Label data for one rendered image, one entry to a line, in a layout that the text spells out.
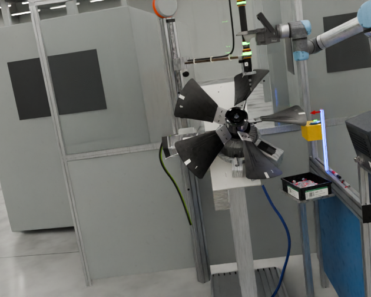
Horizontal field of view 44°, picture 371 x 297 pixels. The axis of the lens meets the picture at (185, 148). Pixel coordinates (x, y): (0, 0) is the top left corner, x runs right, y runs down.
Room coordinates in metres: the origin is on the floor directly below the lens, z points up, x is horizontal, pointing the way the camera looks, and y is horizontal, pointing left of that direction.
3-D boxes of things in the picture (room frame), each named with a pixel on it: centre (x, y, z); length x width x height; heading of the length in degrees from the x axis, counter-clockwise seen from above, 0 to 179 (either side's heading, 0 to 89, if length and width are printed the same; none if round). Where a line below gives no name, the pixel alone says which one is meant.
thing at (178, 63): (2.87, -0.05, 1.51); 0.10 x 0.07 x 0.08; 32
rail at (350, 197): (2.22, -0.73, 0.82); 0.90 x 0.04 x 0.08; 177
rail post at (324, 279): (2.64, -0.76, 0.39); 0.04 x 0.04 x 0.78; 87
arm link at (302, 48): (2.33, -0.66, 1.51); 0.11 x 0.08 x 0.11; 136
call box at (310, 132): (2.61, -0.75, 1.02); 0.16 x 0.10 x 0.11; 177
